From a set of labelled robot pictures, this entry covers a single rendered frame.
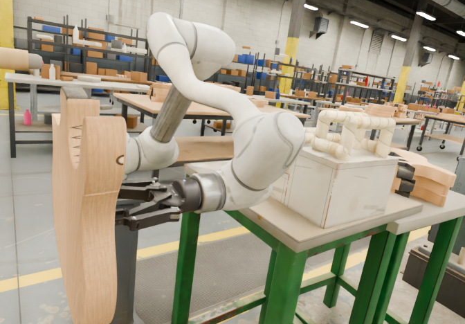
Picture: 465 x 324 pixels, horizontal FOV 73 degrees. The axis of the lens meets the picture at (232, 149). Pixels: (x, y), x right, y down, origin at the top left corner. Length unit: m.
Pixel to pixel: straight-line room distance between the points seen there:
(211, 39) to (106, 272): 0.80
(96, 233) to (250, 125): 0.34
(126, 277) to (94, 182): 1.23
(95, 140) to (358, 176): 0.65
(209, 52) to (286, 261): 0.69
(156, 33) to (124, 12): 11.16
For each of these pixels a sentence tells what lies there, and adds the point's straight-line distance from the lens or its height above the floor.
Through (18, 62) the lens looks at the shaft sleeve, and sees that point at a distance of 0.60.
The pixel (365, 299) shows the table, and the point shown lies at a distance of 1.29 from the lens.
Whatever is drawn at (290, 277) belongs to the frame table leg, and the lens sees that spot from 0.81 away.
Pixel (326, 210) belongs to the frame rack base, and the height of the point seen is 0.98.
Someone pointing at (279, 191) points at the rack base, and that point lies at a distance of 0.92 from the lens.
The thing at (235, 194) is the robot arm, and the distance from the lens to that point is 0.69.
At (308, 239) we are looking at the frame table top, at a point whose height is 0.93.
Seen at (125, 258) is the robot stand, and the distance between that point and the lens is 1.56.
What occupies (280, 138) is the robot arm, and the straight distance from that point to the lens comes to 0.59.
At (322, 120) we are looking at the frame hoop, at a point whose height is 1.18.
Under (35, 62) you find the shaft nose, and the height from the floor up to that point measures 1.25.
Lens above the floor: 1.28
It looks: 14 degrees down
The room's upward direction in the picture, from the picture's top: 8 degrees clockwise
